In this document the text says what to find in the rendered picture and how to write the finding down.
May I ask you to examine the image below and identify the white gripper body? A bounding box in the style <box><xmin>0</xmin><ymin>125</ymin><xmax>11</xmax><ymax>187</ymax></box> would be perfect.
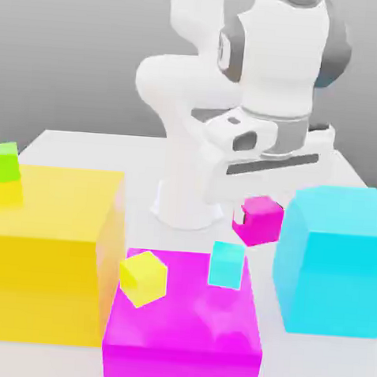
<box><xmin>184</xmin><ymin>106</ymin><xmax>337</xmax><ymax>214</ymax></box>

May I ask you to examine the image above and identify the small magenta cube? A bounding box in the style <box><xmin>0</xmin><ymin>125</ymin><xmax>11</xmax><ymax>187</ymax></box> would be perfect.
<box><xmin>230</xmin><ymin>194</ymin><xmax>286</xmax><ymax>250</ymax></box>

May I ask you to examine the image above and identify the small cyan cube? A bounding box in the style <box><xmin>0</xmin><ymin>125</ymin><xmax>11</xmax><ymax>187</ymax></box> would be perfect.
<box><xmin>206</xmin><ymin>240</ymin><xmax>248</xmax><ymax>292</ymax></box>

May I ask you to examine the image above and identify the small yellow cube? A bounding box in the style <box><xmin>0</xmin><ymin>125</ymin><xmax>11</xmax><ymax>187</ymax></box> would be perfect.
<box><xmin>116</xmin><ymin>248</ymin><xmax>170</xmax><ymax>311</ymax></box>

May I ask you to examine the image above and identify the small green cube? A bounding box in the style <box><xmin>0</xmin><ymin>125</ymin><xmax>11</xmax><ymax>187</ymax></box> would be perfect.
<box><xmin>0</xmin><ymin>141</ymin><xmax>25</xmax><ymax>187</ymax></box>

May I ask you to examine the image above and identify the large cyan box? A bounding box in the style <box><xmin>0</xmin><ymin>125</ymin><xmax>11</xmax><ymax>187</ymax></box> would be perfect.
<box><xmin>267</xmin><ymin>180</ymin><xmax>377</xmax><ymax>341</ymax></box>

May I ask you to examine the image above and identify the large magenta box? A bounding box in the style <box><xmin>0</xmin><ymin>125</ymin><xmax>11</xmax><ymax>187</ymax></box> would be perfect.
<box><xmin>100</xmin><ymin>246</ymin><xmax>271</xmax><ymax>377</ymax></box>

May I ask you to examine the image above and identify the large yellow box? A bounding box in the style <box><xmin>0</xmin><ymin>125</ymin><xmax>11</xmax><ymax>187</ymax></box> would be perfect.
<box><xmin>0</xmin><ymin>162</ymin><xmax>128</xmax><ymax>350</ymax></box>

